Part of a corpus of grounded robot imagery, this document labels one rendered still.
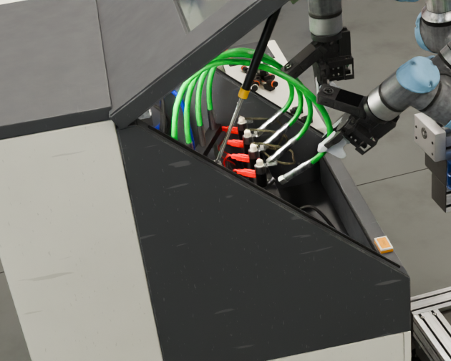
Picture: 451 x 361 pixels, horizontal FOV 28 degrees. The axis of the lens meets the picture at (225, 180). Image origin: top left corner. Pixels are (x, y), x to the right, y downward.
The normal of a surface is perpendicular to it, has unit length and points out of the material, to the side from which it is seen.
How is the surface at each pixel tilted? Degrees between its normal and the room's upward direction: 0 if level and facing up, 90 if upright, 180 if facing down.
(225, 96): 90
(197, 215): 90
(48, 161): 90
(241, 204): 90
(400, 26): 0
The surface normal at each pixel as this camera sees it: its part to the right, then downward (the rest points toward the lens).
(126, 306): 0.17, 0.50
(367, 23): -0.11, -0.85
